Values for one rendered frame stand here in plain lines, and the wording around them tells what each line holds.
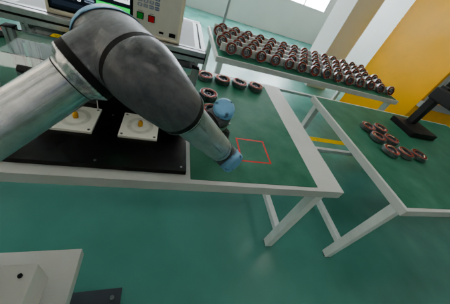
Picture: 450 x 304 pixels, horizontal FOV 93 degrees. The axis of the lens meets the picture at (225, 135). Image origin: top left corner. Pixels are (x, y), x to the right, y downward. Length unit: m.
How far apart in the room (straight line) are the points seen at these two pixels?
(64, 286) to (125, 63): 0.56
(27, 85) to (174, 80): 0.22
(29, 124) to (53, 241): 1.22
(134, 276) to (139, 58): 1.29
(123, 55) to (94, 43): 0.07
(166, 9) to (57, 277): 0.84
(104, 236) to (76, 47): 1.29
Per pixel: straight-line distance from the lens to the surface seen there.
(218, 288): 1.53
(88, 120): 1.02
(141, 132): 0.96
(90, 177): 0.86
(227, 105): 0.73
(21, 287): 0.64
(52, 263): 0.75
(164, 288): 1.47
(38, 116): 0.44
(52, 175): 0.89
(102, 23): 0.41
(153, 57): 0.33
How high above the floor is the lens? 1.43
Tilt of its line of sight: 38 degrees down
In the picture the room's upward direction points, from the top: 22 degrees clockwise
